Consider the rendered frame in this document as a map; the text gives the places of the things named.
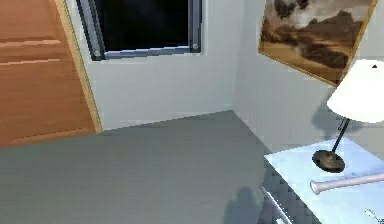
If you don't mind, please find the framed sepia landscape picture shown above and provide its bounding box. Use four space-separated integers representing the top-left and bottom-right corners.
257 0 379 88

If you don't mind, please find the brown wooden room door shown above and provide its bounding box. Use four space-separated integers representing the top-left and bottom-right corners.
0 0 104 148

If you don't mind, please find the pale pink baseball bat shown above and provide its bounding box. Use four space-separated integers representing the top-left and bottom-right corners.
309 172 384 195

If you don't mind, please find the pale blue bedside table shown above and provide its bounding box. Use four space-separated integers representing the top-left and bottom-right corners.
259 136 384 224

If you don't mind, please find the white shade table lamp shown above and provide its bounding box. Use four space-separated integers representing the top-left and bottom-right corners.
311 59 384 174

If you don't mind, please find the dark window with grey frame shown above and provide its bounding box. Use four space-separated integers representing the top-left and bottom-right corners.
75 0 203 62

